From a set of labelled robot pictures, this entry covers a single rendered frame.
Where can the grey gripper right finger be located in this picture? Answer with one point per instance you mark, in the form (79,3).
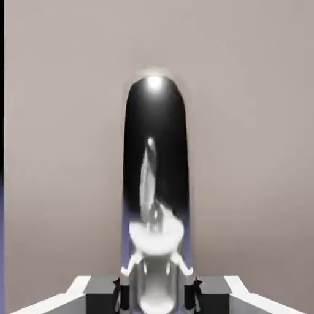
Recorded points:
(213,292)

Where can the taupe painted cabinet door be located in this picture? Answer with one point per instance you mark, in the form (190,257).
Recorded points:
(61,122)

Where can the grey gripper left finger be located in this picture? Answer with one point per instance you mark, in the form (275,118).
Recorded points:
(100,292)

